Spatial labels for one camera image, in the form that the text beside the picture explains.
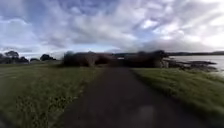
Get dark bushes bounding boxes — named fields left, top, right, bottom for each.
left=61, top=49, right=171, bottom=69

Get dark asphalt path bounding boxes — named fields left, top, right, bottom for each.
left=59, top=65, right=214, bottom=128

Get green grass field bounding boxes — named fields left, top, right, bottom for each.
left=0, top=62, right=107, bottom=128

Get green grass verge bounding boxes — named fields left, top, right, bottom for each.
left=130, top=67, right=224, bottom=127

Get distant dark hills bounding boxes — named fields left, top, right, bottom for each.
left=166, top=50, right=224, bottom=57

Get grey water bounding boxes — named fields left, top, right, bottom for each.
left=170, top=54, right=224, bottom=73

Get row of trees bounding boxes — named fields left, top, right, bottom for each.
left=0, top=50, right=58, bottom=65

